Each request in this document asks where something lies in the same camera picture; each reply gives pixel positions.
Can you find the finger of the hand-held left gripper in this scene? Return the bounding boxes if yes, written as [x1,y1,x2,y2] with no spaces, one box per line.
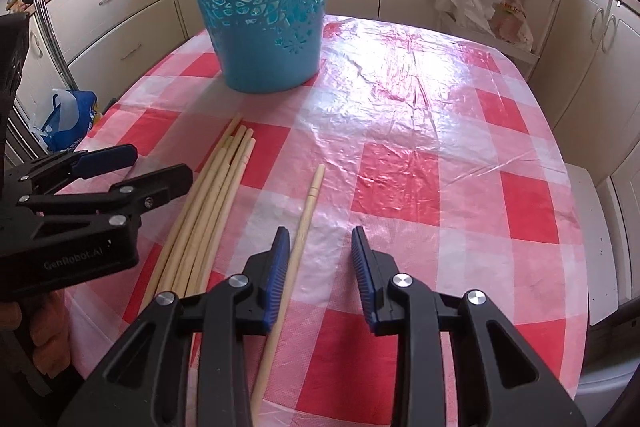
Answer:
[17,165,194,226]
[20,144,138,196]

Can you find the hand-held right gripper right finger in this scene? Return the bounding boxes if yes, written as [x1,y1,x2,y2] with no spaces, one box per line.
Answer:
[350,226,588,427]

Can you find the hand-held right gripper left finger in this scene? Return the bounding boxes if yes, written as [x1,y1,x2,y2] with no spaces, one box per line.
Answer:
[57,227,291,427]

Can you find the bundle of wooden chopsticks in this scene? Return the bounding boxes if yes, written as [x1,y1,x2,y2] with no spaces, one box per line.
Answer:
[140,113,257,308]

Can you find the pale wooden chopstick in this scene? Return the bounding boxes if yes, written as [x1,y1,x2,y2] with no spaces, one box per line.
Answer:
[249,163,326,415]

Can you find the teal cut-out plastic basket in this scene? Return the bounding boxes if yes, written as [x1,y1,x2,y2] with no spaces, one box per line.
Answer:
[178,0,338,94]

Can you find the person's left hand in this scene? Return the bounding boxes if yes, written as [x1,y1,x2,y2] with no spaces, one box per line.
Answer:
[0,291,72,374]

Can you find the blue plastic bag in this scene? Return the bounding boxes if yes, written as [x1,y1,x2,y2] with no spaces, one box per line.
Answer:
[32,89,101,152]

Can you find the cream drawer cabinet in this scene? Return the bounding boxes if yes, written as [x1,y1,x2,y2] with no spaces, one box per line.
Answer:
[10,0,193,152]

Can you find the red checked plastic tablecloth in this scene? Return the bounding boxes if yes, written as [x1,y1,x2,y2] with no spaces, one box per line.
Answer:
[62,14,592,427]

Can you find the white plastic bag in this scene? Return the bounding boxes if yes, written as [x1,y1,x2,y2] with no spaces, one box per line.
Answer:
[435,0,513,34]

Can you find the orange printed plastic bag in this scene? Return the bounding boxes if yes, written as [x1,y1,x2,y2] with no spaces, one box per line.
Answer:
[492,0,534,51]

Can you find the cream cabinets with curved handles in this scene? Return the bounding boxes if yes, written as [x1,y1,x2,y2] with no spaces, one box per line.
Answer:
[529,0,640,212]

